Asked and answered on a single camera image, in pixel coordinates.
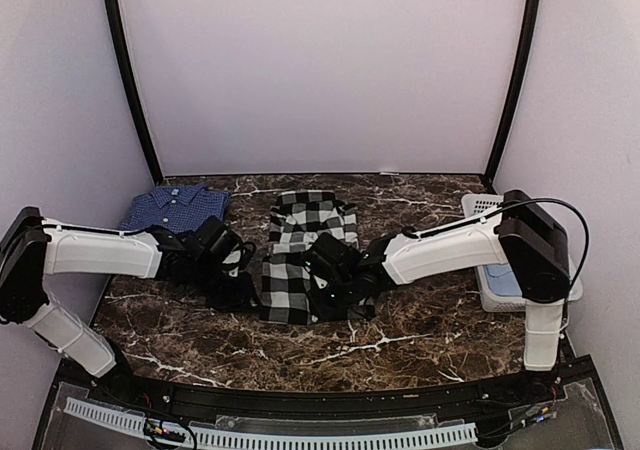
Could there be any black left corner post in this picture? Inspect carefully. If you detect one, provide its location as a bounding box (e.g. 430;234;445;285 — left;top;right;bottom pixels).
103;0;164;183

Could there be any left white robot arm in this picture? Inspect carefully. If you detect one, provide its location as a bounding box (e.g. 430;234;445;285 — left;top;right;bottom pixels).
1;206;256;406

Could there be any light blue shirt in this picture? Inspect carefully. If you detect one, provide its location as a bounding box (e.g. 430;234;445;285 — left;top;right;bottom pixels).
484;264;522;298

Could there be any black white plaid shirt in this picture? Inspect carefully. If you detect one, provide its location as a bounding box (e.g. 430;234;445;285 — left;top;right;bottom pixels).
259;190;375;325

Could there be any black corner post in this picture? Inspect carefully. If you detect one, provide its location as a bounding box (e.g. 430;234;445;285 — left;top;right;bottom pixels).
483;0;541;187
103;0;164;183

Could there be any black right corner post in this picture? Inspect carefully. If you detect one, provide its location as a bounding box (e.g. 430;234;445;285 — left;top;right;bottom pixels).
483;0;541;187

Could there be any white slotted cable duct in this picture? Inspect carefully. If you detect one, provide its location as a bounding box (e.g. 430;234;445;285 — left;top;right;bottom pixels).
64;397;478;449

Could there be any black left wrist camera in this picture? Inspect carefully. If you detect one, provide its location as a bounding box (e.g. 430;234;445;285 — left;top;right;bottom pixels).
195;216;256;275

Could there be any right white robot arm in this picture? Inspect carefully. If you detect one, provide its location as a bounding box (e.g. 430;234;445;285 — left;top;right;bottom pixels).
301;190;586;404

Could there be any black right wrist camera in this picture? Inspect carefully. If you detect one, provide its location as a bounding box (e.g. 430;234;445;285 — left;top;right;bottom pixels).
302;233;361;283

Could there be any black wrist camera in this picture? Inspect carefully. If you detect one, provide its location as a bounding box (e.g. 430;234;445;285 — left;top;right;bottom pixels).
302;233;361;283
195;216;256;275

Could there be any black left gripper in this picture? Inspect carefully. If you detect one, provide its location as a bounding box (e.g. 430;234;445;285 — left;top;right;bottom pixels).
190;257;263;313

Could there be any white plastic laundry basket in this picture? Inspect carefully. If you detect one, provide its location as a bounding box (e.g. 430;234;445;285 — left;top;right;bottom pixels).
462;190;582;312

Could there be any blue checked shirt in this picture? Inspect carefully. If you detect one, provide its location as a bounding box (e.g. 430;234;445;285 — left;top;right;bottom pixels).
119;183;231;234

